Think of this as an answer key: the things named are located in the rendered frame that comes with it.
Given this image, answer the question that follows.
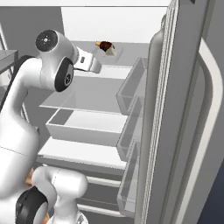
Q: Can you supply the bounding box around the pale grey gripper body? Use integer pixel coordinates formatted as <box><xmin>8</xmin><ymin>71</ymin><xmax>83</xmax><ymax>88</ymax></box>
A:
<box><xmin>88</xmin><ymin>57</ymin><xmax>102</xmax><ymax>74</ymax></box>

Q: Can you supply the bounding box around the clear fridge door bin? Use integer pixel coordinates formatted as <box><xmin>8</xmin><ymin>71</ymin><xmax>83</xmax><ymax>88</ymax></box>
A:
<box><xmin>115</xmin><ymin>95</ymin><xmax>144</xmax><ymax>163</ymax></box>
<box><xmin>115</xmin><ymin>56</ymin><xmax>149</xmax><ymax>116</ymax></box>
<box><xmin>115</xmin><ymin>139</ymin><xmax>142</xmax><ymax>219</ymax></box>

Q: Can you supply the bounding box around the grey fridge door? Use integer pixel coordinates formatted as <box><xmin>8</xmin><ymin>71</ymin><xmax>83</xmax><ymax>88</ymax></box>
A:
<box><xmin>134</xmin><ymin>0</ymin><xmax>224</xmax><ymax>224</ymax></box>

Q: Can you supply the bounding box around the grey fridge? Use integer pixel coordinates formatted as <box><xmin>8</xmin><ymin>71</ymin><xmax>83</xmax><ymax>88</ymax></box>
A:
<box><xmin>22</xmin><ymin>0</ymin><xmax>173</xmax><ymax>224</ymax></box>

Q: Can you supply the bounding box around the white fridge drawer bin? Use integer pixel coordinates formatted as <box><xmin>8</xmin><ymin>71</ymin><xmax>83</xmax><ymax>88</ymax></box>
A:
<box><xmin>45</xmin><ymin>108</ymin><xmax>130</xmax><ymax>148</ymax></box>

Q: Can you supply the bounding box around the grey cabinet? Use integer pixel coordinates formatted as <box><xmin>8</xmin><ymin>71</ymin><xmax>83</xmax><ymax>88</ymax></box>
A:
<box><xmin>0</xmin><ymin>49</ymin><xmax>19</xmax><ymax>74</ymax></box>

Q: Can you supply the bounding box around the white fridge shelf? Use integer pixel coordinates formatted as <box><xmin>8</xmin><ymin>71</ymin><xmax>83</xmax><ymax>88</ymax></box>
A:
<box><xmin>36</xmin><ymin>136</ymin><xmax>128</xmax><ymax>171</ymax></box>

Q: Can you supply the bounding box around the orange object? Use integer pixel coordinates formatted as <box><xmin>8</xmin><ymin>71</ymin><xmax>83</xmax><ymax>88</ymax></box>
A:
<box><xmin>24</xmin><ymin>168</ymin><xmax>35</xmax><ymax>188</ymax></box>

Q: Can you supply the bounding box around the white freezer drawer handle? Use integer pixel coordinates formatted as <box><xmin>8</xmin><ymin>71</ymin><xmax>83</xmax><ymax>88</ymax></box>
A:
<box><xmin>86</xmin><ymin>175</ymin><xmax>123</xmax><ymax>188</ymax></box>
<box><xmin>76</xmin><ymin>203</ymin><xmax>127</xmax><ymax>219</ymax></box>

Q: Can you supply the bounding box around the white fridge door handle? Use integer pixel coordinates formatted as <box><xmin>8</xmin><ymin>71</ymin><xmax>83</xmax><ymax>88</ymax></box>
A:
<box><xmin>174</xmin><ymin>38</ymin><xmax>224</xmax><ymax>224</ymax></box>

